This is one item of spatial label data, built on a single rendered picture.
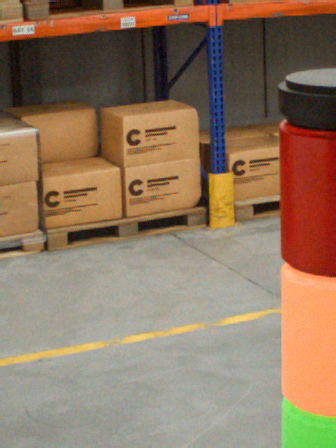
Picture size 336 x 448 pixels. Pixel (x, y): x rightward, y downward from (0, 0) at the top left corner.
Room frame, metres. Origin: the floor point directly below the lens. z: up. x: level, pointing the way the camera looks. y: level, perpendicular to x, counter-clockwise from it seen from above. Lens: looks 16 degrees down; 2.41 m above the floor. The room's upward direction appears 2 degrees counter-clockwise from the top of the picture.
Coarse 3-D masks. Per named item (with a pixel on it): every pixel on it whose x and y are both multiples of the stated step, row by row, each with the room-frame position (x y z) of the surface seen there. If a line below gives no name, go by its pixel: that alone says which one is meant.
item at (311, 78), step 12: (300, 72) 0.45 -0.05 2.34; (312, 72) 0.45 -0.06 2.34; (324, 72) 0.45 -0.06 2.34; (288, 84) 0.43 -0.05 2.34; (300, 84) 0.43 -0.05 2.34; (312, 84) 0.42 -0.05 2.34; (324, 84) 0.42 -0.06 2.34; (288, 96) 0.43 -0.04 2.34; (300, 96) 0.42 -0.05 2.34; (312, 96) 0.42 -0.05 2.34; (324, 96) 0.42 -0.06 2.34; (288, 108) 0.43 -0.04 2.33; (300, 108) 0.42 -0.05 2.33; (312, 108) 0.42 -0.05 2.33; (324, 108) 0.42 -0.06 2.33; (288, 120) 0.44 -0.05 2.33; (300, 120) 0.43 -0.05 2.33; (312, 120) 0.42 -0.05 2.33; (324, 120) 0.42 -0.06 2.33
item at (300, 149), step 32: (288, 128) 0.43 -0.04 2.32; (320, 128) 0.42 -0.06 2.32; (288, 160) 0.43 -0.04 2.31; (320, 160) 0.42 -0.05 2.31; (288, 192) 0.43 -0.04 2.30; (320, 192) 0.42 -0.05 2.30; (288, 224) 0.43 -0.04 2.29; (320, 224) 0.42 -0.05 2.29; (288, 256) 0.43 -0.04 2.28; (320, 256) 0.42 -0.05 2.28
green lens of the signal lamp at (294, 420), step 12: (288, 408) 0.43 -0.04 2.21; (288, 420) 0.43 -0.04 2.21; (300, 420) 0.42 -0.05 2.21; (312, 420) 0.42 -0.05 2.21; (324, 420) 0.42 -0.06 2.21; (288, 432) 0.43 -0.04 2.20; (300, 432) 0.42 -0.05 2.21; (312, 432) 0.42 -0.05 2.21; (324, 432) 0.42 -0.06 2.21; (288, 444) 0.43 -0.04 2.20; (300, 444) 0.42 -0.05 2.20; (312, 444) 0.42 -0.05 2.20; (324, 444) 0.42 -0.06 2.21
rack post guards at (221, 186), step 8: (208, 176) 8.58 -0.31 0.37; (216, 176) 8.52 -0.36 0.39; (224, 176) 8.55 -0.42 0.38; (232, 176) 8.58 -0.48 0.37; (216, 184) 8.52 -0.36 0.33; (224, 184) 8.54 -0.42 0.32; (232, 184) 8.58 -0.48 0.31; (216, 192) 8.52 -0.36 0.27; (224, 192) 8.54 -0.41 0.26; (232, 192) 8.57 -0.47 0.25; (216, 200) 8.52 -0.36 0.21; (224, 200) 8.54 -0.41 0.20; (232, 200) 8.57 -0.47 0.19; (216, 208) 8.52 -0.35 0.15; (224, 208) 8.54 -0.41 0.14; (232, 208) 8.57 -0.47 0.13; (216, 216) 8.52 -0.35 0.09; (224, 216) 8.54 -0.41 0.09; (232, 216) 8.57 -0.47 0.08; (216, 224) 8.52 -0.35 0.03; (224, 224) 8.54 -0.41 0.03; (232, 224) 8.57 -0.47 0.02; (240, 224) 8.60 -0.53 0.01
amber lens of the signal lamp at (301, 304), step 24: (288, 288) 0.43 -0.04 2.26; (312, 288) 0.42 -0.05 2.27; (288, 312) 0.43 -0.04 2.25; (312, 312) 0.42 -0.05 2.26; (288, 336) 0.43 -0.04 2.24; (312, 336) 0.42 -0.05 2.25; (288, 360) 0.43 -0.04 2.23; (312, 360) 0.42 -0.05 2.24; (288, 384) 0.43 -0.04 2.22; (312, 384) 0.42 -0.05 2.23; (312, 408) 0.42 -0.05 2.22
